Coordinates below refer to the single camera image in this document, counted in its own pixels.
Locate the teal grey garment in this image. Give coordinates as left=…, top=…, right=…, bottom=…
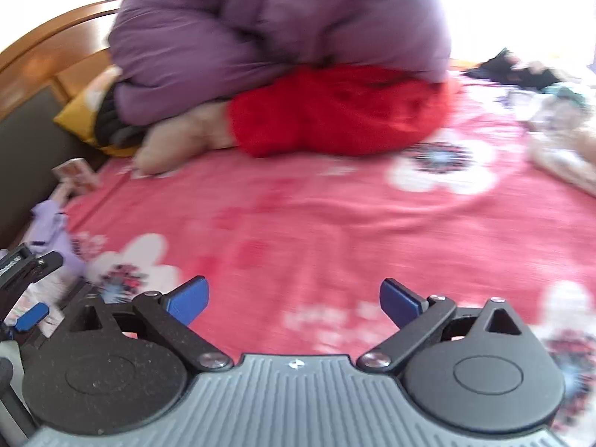
left=542, top=83, right=585, bottom=103

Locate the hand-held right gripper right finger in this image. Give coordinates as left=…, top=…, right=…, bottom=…
left=379, top=278, right=536, bottom=373

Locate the dark garment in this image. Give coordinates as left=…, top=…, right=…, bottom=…
left=463, top=49, right=559, bottom=91

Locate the small printed box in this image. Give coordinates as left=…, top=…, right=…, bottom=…
left=51, top=158, right=99, bottom=193

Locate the red quilt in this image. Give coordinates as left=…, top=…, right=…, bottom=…
left=226, top=64, right=454, bottom=158

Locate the black grey striped cloth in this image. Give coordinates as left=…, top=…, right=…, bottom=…
left=94, top=81, right=145, bottom=150

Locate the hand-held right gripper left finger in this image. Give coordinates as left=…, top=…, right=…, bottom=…
left=63, top=276, right=234, bottom=373

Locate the white floral printed garment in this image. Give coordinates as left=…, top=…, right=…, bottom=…
left=526, top=95, right=596, bottom=196

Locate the purple quilt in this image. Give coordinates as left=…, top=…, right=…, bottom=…
left=109, top=0, right=452, bottom=126

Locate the yellow pillow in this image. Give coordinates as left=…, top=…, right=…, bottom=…
left=53, top=86, right=140, bottom=158

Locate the lavender hoodie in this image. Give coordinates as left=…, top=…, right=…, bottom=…
left=29, top=199, right=87, bottom=285

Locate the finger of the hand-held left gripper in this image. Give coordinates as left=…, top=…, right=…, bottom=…
left=9, top=302, right=50, bottom=333
left=25, top=250, right=64, bottom=285

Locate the pink floral blanket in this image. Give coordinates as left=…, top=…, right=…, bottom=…
left=60, top=70, right=596, bottom=443

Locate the wooden headboard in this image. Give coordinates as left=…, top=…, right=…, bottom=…
left=0, top=0, right=126, bottom=252

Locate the beige plush pillow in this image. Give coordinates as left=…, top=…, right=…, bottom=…
left=135, top=100, right=236, bottom=174

